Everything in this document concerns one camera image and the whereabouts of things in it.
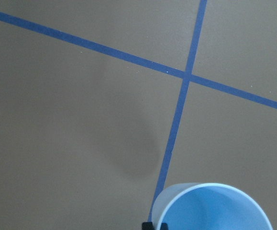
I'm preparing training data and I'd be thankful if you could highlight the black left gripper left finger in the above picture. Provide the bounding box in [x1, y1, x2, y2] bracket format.
[141, 222, 154, 230]

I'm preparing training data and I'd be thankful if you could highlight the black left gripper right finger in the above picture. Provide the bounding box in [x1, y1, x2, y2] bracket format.
[160, 223, 168, 230]

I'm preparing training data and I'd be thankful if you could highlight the light blue cup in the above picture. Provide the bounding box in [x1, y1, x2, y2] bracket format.
[151, 183, 273, 230]

